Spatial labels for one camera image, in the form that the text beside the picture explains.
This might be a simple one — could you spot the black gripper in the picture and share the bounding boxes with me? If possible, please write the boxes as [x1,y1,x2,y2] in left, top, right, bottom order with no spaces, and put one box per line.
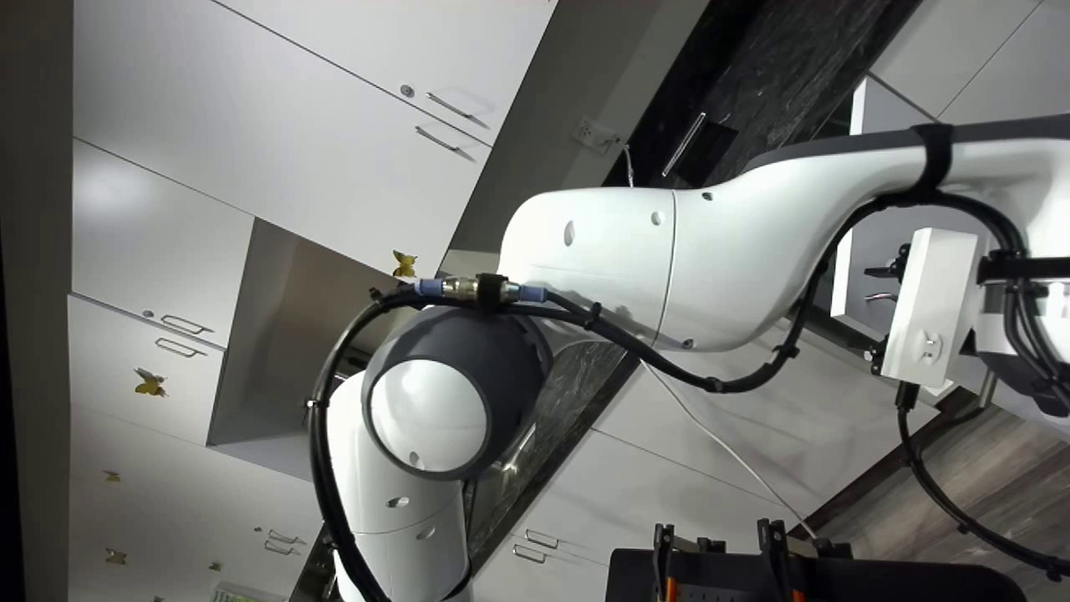
[980,246,1070,421]

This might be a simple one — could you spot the white upper cabinet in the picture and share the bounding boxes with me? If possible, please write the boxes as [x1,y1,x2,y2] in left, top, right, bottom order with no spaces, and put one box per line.
[71,0,563,287]

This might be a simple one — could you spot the black orange clamp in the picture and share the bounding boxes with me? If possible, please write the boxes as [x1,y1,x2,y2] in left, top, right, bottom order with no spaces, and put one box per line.
[757,515,796,602]
[650,520,685,602]

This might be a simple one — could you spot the black case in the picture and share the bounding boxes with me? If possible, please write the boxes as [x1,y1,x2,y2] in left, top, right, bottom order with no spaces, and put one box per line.
[606,546,1029,602]

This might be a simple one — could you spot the white lower cabinet front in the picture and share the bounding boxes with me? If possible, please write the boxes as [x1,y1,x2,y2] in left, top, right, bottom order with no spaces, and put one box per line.
[874,0,1047,115]
[943,0,1070,145]
[464,427,816,602]
[621,332,943,510]

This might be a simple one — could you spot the black camera cable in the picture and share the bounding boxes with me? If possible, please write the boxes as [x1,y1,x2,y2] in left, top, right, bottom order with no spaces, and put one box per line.
[894,381,1070,581]

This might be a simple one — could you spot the white tall cabinet panel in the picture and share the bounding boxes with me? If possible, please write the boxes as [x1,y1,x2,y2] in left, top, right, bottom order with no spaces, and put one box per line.
[65,294,230,527]
[71,137,259,328]

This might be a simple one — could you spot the silver bar handle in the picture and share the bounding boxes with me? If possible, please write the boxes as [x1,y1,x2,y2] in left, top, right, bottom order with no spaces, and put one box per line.
[503,427,543,480]

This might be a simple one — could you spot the wall power outlet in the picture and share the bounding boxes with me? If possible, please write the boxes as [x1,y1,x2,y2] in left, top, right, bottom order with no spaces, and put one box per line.
[573,119,630,156]

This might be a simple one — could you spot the white cabinet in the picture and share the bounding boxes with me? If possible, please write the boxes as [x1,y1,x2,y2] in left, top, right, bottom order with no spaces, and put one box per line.
[71,0,563,287]
[464,427,816,602]
[874,0,1047,115]
[621,332,943,510]
[943,0,1070,145]

